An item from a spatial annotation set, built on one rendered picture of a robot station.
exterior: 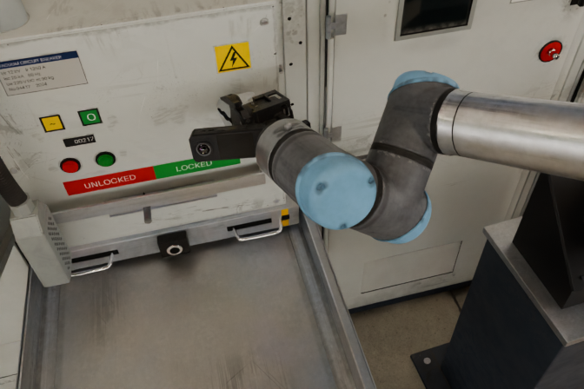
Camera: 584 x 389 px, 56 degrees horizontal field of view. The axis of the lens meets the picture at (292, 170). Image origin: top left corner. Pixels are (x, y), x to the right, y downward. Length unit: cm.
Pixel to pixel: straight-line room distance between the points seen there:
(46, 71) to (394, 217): 56
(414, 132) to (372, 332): 139
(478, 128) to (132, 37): 51
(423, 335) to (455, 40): 113
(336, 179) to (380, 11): 62
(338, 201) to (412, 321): 148
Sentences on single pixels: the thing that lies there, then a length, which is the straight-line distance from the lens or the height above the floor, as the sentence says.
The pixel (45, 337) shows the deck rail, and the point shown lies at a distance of 120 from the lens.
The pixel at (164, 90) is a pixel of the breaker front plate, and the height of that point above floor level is 126.
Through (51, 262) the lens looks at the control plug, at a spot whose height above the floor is 102.
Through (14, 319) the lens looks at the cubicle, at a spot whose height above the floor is 44.
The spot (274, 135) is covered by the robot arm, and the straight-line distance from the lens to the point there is 74.
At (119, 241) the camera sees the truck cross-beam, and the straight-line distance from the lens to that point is 118.
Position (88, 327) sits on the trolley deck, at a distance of 118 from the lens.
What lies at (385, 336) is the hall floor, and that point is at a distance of 207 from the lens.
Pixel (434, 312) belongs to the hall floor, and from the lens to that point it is 215.
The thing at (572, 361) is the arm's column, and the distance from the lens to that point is 147.
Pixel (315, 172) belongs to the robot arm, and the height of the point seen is 135.
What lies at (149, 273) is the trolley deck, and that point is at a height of 85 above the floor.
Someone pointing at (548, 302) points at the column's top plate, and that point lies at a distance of 134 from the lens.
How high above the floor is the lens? 181
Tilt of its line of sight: 45 degrees down
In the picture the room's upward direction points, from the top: 2 degrees counter-clockwise
